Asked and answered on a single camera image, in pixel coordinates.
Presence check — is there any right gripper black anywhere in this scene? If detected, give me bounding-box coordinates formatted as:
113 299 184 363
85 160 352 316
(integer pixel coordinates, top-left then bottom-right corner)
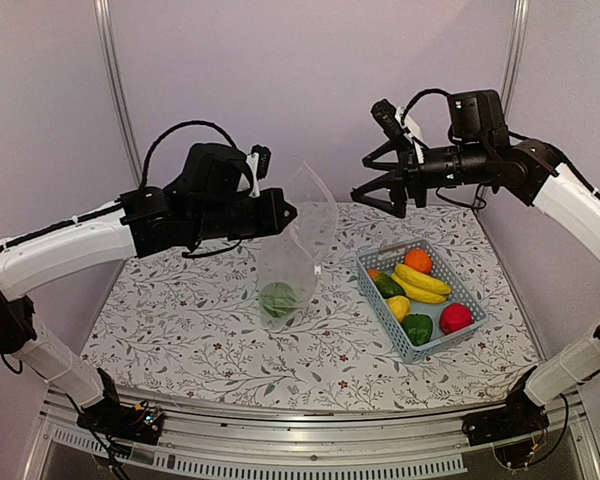
351 137 490 217

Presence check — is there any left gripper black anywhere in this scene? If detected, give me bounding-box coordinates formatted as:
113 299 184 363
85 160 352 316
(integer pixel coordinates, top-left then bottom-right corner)
192 187 298 242

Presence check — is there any clear zip top bag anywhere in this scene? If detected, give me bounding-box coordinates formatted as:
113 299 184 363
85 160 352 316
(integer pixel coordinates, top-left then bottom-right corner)
257 164 338 330

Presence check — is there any green toy watermelon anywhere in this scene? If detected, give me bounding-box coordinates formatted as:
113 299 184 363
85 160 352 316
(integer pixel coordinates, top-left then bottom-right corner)
259 282 298 318

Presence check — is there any yellow toy banana bunch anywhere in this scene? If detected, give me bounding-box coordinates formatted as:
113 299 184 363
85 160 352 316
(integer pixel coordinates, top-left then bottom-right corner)
391 264 452 304

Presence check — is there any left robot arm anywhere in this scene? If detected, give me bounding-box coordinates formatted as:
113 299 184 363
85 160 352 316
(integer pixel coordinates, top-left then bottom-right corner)
0 143 297 434

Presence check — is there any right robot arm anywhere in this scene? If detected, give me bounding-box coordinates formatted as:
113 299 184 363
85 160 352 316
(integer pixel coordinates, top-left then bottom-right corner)
351 88 600 262

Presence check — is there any light blue plastic basket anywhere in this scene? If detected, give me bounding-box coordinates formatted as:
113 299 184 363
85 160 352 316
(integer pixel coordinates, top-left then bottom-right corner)
356 239 488 363

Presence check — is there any orange toy fruit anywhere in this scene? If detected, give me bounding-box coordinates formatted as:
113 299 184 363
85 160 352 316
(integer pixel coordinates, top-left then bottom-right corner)
404 249 433 275

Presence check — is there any green orange toy mango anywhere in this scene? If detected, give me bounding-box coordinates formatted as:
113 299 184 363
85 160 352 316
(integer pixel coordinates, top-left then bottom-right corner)
367 269 405 299

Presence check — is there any yellow toy pear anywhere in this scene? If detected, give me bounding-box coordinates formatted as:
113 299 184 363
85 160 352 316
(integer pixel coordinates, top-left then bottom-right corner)
386 295 411 323

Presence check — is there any floral tablecloth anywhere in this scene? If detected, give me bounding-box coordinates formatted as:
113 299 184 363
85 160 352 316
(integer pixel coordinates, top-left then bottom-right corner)
81 203 538 410

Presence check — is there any green toy pepper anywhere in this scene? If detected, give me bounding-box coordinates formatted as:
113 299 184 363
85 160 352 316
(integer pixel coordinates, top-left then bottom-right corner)
401 314 433 346

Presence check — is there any red toy apple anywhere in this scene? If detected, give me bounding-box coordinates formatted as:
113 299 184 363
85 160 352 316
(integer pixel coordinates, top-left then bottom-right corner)
439 303 473 335

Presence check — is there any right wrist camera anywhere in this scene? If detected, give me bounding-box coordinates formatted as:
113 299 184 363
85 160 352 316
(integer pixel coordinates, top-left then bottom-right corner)
371 99 403 139

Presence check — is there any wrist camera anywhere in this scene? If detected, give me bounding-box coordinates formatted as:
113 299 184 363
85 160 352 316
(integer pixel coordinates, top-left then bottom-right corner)
247 145 271 198
371 99 403 139

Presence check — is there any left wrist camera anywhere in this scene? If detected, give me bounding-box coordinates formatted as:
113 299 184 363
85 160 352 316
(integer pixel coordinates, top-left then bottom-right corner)
247 145 271 198

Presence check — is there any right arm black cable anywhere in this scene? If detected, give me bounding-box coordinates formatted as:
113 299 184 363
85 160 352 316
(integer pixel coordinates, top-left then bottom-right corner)
399 88 501 206

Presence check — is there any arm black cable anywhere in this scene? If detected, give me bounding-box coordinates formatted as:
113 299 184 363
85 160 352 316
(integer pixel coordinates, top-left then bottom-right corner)
399 88 501 206
139 119 241 189

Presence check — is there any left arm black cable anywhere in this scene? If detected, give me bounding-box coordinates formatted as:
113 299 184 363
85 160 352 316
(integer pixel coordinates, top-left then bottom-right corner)
139 119 241 189

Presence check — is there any right aluminium frame post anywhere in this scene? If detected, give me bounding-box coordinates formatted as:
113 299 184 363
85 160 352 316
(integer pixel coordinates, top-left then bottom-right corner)
501 0 530 116

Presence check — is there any aluminium frame post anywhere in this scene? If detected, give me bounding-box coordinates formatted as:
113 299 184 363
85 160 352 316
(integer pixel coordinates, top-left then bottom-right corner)
501 0 530 116
93 0 142 186

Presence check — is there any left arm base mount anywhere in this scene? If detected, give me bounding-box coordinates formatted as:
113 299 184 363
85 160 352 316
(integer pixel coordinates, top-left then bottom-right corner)
77 368 164 445

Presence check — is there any left aluminium frame post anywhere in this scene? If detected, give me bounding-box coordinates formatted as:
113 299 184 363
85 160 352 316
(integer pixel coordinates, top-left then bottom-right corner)
93 0 142 186

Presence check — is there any front aluminium rail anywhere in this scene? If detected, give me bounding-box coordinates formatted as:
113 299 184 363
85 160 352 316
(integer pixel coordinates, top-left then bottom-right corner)
23 389 600 479

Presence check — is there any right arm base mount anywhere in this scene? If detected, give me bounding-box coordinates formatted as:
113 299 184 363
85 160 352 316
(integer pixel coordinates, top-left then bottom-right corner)
462 390 549 469

